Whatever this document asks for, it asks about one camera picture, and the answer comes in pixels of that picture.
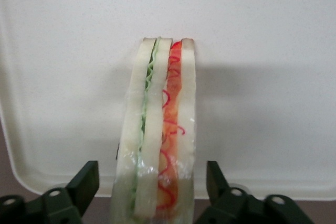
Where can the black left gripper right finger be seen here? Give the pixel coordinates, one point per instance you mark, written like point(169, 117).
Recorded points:
point(236, 205)

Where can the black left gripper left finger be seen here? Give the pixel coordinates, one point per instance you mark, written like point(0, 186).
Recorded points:
point(60, 203)

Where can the plastic triangle sandwich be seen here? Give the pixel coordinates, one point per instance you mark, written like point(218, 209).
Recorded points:
point(155, 129)

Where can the cream plastic serving tray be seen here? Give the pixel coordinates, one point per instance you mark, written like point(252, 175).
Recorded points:
point(249, 24)

